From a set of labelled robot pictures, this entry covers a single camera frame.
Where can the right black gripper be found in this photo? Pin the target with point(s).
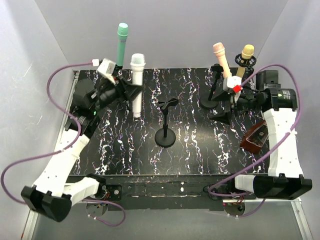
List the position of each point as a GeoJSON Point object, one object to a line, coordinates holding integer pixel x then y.
{"type": "Point", "coordinates": [231, 100]}

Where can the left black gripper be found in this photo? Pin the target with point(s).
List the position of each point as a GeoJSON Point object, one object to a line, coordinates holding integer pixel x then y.
{"type": "Point", "coordinates": [123, 88]}

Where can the black round-base mic stand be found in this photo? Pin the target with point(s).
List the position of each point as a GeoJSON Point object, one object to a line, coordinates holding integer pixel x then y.
{"type": "Point", "coordinates": [206, 101]}

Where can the white microphone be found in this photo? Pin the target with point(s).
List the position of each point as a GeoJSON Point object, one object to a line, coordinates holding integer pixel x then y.
{"type": "Point", "coordinates": [137, 64]}

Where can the black tripod shock-mount stand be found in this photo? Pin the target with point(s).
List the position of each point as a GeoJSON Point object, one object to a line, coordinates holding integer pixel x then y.
{"type": "Point", "coordinates": [249, 68]}

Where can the pink microphone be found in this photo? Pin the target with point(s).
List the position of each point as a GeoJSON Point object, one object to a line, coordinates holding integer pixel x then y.
{"type": "Point", "coordinates": [219, 51]}

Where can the yellow microphone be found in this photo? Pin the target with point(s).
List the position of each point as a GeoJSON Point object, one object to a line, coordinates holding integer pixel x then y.
{"type": "Point", "coordinates": [246, 54]}

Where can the green microphone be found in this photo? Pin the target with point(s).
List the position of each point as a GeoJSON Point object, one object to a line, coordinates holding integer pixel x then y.
{"type": "Point", "coordinates": [122, 35]}

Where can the small black tripod stand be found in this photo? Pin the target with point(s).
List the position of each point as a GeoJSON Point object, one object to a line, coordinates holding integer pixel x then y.
{"type": "Point", "coordinates": [118, 71]}

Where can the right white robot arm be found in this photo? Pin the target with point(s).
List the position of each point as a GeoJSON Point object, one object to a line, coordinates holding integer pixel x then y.
{"type": "Point", "coordinates": [285, 178]}

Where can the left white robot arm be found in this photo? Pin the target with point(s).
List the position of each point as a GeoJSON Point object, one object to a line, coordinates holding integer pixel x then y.
{"type": "Point", "coordinates": [49, 196]}

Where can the brown box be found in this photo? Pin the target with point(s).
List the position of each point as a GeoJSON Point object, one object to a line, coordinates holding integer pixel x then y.
{"type": "Point", "coordinates": [255, 138]}

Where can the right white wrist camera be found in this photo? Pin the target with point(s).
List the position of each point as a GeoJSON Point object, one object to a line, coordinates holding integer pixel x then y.
{"type": "Point", "coordinates": [232, 85]}

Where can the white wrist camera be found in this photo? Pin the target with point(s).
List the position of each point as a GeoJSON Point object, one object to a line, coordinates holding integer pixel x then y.
{"type": "Point", "coordinates": [232, 85]}
{"type": "Point", "coordinates": [106, 69]}

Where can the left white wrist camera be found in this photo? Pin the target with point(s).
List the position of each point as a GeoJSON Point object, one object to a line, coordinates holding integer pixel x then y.
{"type": "Point", "coordinates": [106, 69]}

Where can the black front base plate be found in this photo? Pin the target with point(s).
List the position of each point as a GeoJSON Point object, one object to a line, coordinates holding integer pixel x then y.
{"type": "Point", "coordinates": [161, 192]}

